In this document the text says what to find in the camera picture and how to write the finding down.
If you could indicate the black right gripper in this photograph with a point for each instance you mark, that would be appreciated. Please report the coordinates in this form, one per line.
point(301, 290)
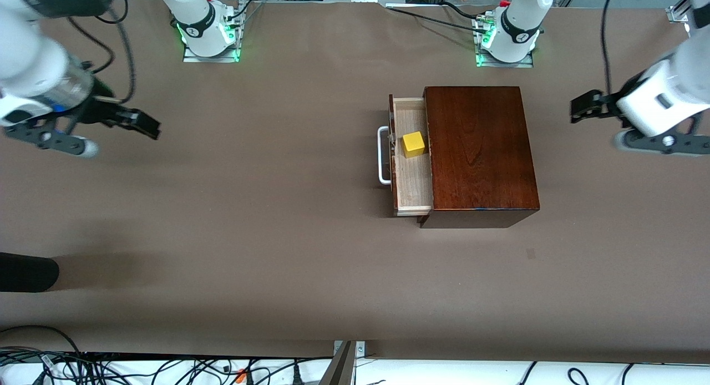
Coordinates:
point(101, 109)

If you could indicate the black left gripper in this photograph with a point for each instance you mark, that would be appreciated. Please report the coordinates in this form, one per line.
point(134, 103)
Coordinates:
point(612, 103)

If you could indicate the yellow cube block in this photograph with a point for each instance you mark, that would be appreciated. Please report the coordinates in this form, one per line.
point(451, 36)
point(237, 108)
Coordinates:
point(413, 145)

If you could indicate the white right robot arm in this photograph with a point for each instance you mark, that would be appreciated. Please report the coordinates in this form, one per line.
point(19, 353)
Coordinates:
point(28, 57)

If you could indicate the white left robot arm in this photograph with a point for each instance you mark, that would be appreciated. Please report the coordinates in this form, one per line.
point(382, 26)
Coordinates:
point(521, 24)

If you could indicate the dark wooden drawer cabinet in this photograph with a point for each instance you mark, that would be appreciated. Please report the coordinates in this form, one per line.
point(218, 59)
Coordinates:
point(477, 152)

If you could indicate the black cylindrical object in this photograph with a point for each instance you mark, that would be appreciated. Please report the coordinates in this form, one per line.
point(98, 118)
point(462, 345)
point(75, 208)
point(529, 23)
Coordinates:
point(28, 272)

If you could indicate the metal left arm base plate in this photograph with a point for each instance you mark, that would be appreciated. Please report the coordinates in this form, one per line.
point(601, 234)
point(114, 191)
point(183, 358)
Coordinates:
point(505, 64)

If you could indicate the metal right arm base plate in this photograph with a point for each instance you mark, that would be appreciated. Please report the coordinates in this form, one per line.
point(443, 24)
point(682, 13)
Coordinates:
point(211, 58)

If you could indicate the aluminium corner bracket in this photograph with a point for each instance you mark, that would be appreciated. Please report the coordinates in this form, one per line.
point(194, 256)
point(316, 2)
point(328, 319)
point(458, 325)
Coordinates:
point(678, 14)

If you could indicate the aluminium frame post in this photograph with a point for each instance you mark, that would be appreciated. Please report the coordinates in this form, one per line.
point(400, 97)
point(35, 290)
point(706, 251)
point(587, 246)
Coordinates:
point(341, 368)

